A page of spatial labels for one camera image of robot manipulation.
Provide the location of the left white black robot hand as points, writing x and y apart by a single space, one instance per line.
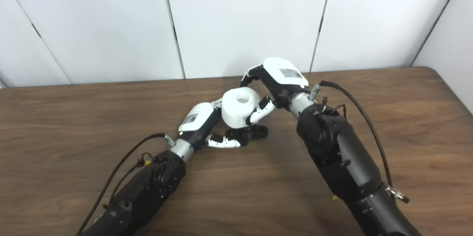
197 119

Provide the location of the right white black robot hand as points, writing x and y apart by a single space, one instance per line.
284 77

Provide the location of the round white plastic piece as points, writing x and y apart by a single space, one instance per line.
236 112

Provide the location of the black flanged holder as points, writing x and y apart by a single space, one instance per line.
258 132

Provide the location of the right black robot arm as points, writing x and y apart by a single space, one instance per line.
340 154

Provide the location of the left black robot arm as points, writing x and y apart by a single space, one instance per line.
147 191

